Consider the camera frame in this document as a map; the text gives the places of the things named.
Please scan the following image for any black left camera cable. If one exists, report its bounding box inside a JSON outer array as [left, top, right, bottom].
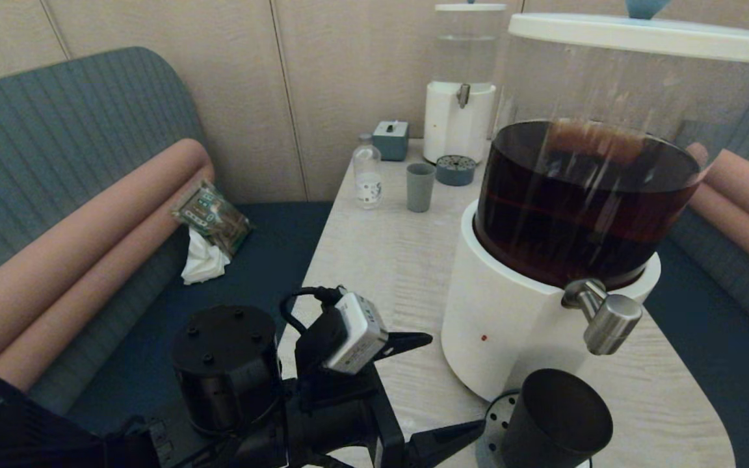
[[279, 286, 347, 336]]

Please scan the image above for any blue-grey upholstered sofa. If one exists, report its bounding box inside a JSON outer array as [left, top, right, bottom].
[[648, 62, 749, 468], [0, 47, 335, 468]]

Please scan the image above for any white crumpled tissue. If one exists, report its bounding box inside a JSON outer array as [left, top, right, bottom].
[[181, 227, 232, 286]]

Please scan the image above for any black cup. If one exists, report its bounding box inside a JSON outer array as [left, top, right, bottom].
[[501, 369, 614, 468]]

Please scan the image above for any small water dispenser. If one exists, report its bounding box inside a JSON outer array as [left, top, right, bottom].
[[423, 10, 505, 165]]

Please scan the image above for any large white lid blue knob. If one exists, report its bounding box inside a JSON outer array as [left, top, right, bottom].
[[508, 0, 749, 64]]

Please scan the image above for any large metal dispenser tap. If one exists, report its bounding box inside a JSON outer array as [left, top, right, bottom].
[[561, 279, 643, 356]]

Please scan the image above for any green snack packet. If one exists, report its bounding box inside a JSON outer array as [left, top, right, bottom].
[[172, 180, 253, 257]]

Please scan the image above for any large tea dispenser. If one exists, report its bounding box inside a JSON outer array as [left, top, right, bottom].
[[441, 32, 749, 402]]

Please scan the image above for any large round perforated drip tray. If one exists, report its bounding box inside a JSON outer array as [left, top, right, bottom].
[[484, 390, 591, 468]]

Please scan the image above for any blue-grey tissue box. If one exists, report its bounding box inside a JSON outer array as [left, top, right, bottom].
[[373, 120, 410, 162]]

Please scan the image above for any clear plastic bottle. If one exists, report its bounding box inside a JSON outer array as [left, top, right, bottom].
[[353, 134, 383, 210]]

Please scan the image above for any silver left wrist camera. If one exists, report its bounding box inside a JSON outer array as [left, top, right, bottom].
[[322, 292, 389, 376]]

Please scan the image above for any small round drip tray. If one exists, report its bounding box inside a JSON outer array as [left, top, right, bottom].
[[436, 155, 477, 187]]

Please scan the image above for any small white dispenser lid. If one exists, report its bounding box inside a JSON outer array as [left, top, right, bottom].
[[434, 0, 507, 13]]

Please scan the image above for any grey cup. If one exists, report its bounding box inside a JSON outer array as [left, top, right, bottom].
[[406, 162, 436, 213]]

